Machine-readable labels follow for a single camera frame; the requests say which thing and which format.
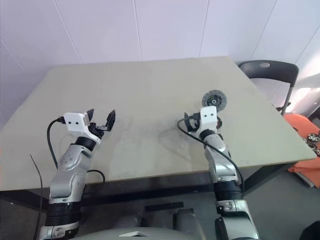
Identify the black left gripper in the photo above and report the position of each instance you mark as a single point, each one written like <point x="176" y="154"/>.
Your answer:
<point x="98" y="129"/>

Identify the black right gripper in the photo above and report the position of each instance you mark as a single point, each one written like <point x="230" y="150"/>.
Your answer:
<point x="195" y="127"/>

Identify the small dark part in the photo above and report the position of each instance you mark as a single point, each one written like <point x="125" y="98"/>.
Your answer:
<point x="219" y="122"/>

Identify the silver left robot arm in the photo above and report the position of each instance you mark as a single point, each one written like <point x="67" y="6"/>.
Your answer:
<point x="67" y="162"/>

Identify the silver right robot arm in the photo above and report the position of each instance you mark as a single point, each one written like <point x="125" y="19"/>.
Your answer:
<point x="220" y="152"/>

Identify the grey disc with circuit board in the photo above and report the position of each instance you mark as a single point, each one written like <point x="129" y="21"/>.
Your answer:
<point x="207" y="96"/>

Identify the black floor strip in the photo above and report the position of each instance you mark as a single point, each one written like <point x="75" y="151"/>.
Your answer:
<point x="163" y="206"/>

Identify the black plastic chair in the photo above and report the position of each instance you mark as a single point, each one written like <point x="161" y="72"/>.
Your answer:
<point x="270" y="71"/>

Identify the orange cloth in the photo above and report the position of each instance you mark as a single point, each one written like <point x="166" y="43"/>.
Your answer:
<point x="300" y="122"/>

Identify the grey robot torso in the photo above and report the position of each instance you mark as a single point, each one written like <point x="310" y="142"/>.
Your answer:
<point x="162" y="235"/>

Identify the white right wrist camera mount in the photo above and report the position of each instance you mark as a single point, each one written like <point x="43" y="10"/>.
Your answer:
<point x="208" y="117"/>

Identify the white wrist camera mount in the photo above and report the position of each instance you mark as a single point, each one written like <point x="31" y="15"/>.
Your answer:
<point x="75" y="122"/>
<point x="208" y="117"/>

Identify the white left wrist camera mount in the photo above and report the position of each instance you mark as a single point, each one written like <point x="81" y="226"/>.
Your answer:
<point x="75" y="122"/>

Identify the black table frame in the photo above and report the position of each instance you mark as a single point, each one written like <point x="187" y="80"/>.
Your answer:
<point x="150" y="187"/>

